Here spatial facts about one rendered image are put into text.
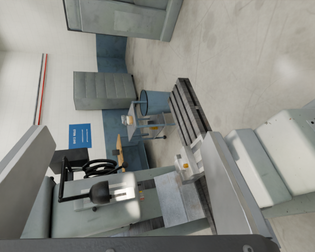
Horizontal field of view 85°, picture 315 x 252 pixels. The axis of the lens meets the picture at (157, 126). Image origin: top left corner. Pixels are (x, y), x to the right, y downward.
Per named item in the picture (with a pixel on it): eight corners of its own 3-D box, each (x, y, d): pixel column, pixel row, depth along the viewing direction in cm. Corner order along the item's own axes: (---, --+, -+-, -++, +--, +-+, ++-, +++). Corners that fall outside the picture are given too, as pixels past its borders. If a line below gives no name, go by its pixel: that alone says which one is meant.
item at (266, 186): (251, 126, 85) (232, 128, 81) (295, 200, 68) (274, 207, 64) (203, 162, 125) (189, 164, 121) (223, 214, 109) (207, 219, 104)
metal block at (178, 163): (187, 157, 92) (177, 159, 90) (190, 168, 89) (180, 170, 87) (183, 161, 96) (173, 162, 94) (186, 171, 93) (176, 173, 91)
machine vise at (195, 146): (213, 132, 82) (193, 134, 78) (226, 162, 75) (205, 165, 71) (184, 159, 110) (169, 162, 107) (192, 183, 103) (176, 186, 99)
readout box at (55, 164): (87, 145, 104) (47, 148, 97) (87, 159, 100) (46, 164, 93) (89, 157, 121) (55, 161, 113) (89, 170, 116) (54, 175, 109)
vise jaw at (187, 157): (190, 145, 89) (183, 145, 88) (200, 173, 82) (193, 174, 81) (185, 149, 94) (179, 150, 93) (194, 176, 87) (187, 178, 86)
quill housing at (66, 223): (135, 167, 75) (51, 180, 64) (145, 220, 65) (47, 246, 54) (130, 180, 90) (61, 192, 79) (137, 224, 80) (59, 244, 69)
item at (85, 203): (133, 186, 67) (73, 197, 59) (135, 197, 65) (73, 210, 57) (132, 188, 70) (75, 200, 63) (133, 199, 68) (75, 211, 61)
